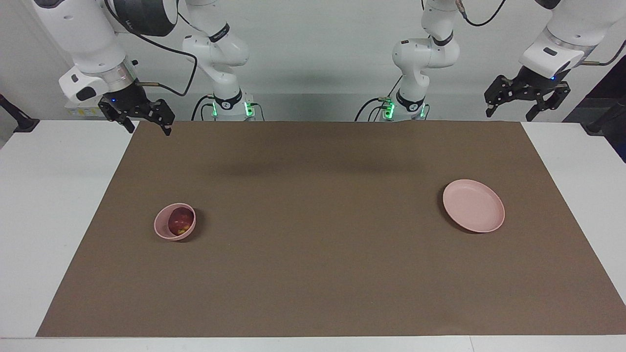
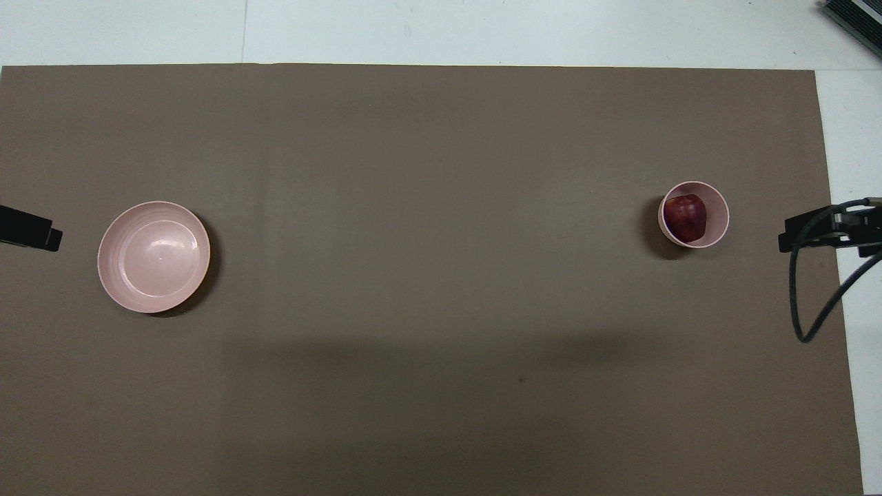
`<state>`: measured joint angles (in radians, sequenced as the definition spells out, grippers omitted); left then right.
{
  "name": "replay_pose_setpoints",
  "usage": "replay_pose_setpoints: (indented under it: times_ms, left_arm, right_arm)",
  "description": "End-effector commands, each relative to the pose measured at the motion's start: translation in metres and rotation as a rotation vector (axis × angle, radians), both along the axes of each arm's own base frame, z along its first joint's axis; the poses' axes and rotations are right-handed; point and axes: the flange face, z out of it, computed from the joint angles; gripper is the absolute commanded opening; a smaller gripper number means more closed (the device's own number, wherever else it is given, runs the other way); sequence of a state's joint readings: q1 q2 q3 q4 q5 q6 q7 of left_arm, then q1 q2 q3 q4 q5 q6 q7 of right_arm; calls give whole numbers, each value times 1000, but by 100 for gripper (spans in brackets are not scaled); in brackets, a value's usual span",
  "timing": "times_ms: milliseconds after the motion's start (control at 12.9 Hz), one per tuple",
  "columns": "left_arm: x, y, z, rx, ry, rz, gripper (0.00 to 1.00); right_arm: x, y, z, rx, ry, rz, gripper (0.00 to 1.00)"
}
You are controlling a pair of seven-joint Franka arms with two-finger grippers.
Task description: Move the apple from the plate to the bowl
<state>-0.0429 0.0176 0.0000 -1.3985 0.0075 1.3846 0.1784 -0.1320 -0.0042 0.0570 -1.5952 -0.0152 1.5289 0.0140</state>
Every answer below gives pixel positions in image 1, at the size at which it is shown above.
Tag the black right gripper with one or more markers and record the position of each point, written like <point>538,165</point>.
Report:
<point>129,100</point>

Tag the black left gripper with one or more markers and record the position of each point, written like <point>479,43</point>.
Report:
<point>538,84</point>

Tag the dark red apple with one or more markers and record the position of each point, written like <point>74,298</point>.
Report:
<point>180,221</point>

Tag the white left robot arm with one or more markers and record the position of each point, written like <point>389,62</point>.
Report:
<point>425,54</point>

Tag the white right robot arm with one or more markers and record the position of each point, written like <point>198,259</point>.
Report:
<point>83,34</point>

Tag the pink bowl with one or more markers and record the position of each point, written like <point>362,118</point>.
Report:
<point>161,227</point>

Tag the pink plate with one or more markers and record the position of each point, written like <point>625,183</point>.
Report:
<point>473,205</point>

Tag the white box yellow label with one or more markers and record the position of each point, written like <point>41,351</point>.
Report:
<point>78,112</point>

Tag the black clamp stand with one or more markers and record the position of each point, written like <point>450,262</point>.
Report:
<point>604,120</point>
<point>19,120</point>

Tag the dark side panel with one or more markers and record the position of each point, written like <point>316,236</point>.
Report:
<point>611,83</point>

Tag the brown table mat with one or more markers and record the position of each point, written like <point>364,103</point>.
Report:
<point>313,244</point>

